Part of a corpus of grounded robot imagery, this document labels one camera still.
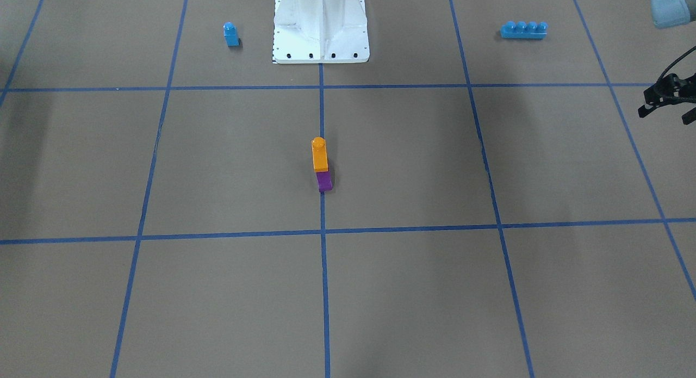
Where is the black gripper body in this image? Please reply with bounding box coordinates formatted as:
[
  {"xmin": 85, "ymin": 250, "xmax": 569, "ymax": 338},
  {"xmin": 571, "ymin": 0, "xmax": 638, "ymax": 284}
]
[{"xmin": 644, "ymin": 73, "xmax": 695, "ymax": 108}]

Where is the purple trapezoid block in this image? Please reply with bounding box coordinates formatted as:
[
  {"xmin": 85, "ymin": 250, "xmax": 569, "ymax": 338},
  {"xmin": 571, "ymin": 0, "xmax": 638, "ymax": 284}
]
[{"xmin": 315, "ymin": 171, "xmax": 333, "ymax": 194}]

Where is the orange trapezoid block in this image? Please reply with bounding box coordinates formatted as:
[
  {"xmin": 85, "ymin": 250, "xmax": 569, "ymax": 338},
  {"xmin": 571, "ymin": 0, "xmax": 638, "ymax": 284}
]
[{"xmin": 311, "ymin": 136, "xmax": 329, "ymax": 173}]

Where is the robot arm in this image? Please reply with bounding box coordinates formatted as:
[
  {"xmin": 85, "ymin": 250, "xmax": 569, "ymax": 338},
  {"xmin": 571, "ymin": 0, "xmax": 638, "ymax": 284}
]
[{"xmin": 637, "ymin": 0, "xmax": 695, "ymax": 119}]

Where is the long blue four-stud brick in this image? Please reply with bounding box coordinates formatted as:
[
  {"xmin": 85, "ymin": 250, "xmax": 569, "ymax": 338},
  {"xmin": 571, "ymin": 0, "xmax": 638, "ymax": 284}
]
[{"xmin": 500, "ymin": 21, "xmax": 549, "ymax": 39}]

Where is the small blue block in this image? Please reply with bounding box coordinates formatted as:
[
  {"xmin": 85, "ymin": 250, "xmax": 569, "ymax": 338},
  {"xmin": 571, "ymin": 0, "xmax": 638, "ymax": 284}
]
[{"xmin": 223, "ymin": 22, "xmax": 240, "ymax": 47}]

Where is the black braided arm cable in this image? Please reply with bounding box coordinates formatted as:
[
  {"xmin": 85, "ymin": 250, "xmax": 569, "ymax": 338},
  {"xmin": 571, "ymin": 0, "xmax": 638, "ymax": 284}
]
[{"xmin": 655, "ymin": 45, "xmax": 696, "ymax": 88}]

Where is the white camera stand base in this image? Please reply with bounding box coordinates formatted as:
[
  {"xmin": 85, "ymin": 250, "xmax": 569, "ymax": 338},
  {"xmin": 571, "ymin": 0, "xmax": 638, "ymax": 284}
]
[{"xmin": 272, "ymin": 0, "xmax": 370, "ymax": 64}]

